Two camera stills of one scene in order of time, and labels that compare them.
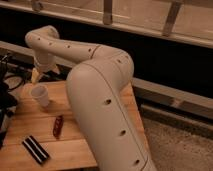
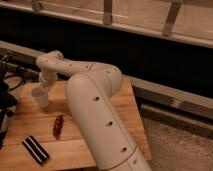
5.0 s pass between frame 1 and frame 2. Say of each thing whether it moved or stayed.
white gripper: moved
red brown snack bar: stayed
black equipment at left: stayed
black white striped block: stayed
